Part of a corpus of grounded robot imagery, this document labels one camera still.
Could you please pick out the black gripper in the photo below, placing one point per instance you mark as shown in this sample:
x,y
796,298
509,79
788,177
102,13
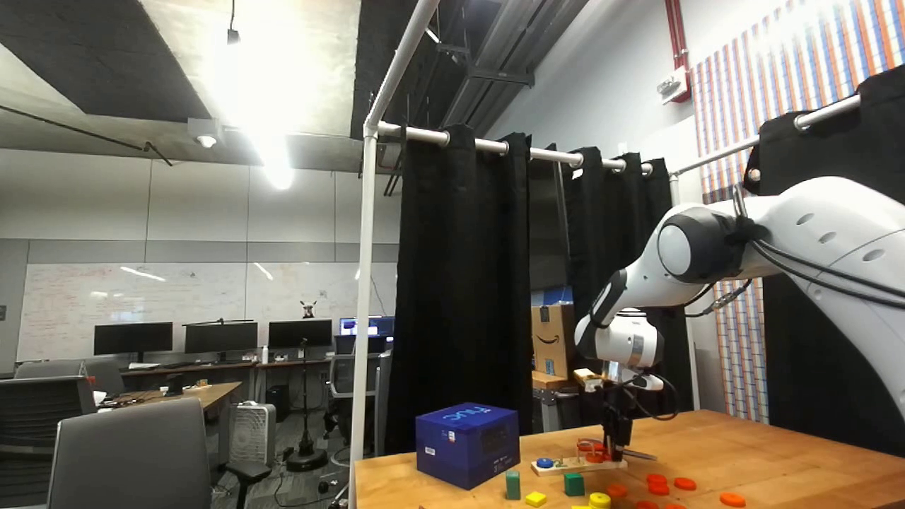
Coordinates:
x,y
619,400

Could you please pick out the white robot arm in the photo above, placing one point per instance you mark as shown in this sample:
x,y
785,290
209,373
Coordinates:
x,y
839,236

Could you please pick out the round orange disc block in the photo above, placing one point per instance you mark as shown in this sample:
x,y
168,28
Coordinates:
x,y
732,498
656,478
617,489
646,505
684,483
590,447
656,489

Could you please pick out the white board with coloured shapes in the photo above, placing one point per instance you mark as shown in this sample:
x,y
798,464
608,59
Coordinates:
x,y
567,464

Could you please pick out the green block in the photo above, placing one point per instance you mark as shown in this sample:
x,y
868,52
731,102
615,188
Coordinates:
x,y
513,483
573,482

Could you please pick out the yellow block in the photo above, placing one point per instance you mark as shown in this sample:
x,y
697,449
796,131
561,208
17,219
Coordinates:
x,y
534,498
601,498

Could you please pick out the black stand with round base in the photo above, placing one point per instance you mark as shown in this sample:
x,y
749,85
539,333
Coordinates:
x,y
305,454

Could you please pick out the brown cardboard shipping box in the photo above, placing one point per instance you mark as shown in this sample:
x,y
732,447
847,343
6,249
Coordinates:
x,y
551,333

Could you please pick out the blue cardboard box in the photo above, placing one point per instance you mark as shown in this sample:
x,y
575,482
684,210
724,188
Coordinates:
x,y
467,442

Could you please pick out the black curtain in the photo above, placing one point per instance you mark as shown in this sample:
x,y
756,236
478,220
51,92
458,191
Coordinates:
x,y
829,397
612,227
462,283

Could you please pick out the monitor with blue screen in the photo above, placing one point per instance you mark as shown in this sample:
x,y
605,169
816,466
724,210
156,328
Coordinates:
x,y
362,326

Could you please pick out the metal curtain rod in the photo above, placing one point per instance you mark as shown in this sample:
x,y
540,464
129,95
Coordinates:
x,y
820,113
509,147

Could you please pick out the black computer monitor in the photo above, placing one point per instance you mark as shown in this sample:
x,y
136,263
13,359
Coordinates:
x,y
130,338
222,338
301,333

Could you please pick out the white fire alarm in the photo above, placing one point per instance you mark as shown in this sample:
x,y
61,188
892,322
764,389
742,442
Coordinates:
x,y
673,85

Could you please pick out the silver computer case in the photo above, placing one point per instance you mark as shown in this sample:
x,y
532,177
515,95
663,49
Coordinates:
x,y
253,431

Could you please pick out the red pipe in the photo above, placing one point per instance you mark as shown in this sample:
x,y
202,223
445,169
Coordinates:
x,y
676,32

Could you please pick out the wooden office desk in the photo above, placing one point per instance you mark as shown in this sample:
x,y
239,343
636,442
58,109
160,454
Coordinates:
x,y
194,394

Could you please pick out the ceiling light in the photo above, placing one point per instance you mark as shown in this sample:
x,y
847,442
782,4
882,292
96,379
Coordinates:
x,y
274,164

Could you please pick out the grey office chair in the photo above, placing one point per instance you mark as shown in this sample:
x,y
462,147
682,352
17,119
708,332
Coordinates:
x,y
130,457

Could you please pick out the black office chair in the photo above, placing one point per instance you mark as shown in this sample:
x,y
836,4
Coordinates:
x,y
38,425

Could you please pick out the white frame pole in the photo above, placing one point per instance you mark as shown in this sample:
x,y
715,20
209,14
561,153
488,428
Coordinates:
x,y
365,311

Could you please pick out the wall whiteboard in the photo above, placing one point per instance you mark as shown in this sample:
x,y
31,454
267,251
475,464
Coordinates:
x,y
187,298

